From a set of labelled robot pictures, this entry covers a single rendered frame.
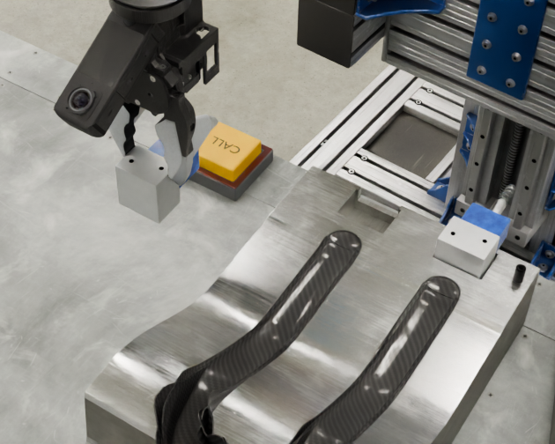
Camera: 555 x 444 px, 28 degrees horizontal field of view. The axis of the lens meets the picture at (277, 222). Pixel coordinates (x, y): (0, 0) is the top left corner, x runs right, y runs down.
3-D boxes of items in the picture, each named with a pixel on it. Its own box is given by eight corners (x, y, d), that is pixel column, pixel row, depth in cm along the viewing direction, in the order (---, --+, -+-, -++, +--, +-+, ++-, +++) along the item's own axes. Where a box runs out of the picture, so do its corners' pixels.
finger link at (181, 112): (206, 151, 103) (184, 73, 97) (196, 161, 102) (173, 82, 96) (166, 142, 105) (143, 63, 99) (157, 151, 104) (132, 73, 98)
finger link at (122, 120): (159, 133, 112) (173, 73, 105) (124, 167, 109) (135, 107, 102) (136, 117, 113) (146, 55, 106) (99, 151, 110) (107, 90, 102)
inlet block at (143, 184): (195, 129, 118) (193, 91, 114) (233, 148, 116) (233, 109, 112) (118, 203, 110) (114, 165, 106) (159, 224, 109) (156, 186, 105)
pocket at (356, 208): (356, 210, 117) (358, 185, 115) (400, 230, 116) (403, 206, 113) (335, 236, 115) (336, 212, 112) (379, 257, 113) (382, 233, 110)
